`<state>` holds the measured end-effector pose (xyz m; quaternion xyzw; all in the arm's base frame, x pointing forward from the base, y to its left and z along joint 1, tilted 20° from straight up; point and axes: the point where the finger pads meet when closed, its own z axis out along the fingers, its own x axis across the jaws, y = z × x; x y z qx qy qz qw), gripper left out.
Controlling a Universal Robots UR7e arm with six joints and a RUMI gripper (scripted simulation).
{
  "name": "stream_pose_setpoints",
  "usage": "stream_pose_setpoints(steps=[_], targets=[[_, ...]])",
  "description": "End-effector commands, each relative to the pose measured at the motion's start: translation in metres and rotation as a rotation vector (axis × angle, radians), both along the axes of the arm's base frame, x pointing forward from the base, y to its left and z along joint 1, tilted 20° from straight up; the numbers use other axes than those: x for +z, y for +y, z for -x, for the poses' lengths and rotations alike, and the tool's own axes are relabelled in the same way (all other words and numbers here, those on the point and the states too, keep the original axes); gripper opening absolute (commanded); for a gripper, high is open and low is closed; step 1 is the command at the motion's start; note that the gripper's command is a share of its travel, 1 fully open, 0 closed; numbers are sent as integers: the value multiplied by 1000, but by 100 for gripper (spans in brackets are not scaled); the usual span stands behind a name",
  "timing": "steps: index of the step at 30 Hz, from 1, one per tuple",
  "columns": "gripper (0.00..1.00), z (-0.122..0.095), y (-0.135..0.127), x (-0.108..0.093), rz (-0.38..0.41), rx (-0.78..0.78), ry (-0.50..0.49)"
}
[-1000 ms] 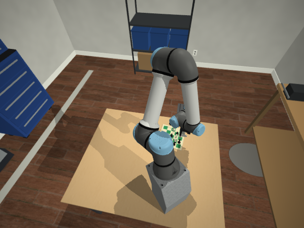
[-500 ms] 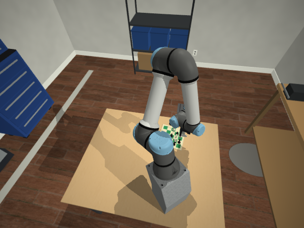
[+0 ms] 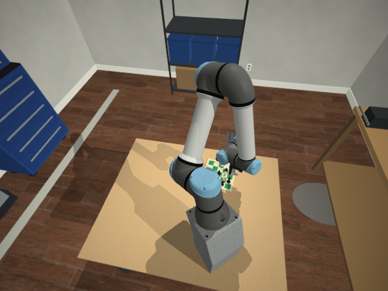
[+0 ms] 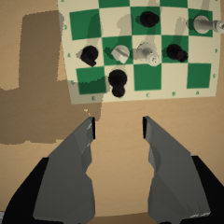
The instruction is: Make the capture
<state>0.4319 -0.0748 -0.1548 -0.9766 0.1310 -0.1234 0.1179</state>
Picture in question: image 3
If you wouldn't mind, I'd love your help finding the green and cream chessboard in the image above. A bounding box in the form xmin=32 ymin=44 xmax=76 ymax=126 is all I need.
xmin=205 ymin=159 xmax=235 ymax=192

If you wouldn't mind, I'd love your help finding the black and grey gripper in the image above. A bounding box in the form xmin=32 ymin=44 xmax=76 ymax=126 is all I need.
xmin=229 ymin=164 xmax=243 ymax=177

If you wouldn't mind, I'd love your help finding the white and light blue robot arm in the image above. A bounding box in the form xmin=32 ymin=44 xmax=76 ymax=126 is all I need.
xmin=169 ymin=61 xmax=262 ymax=230

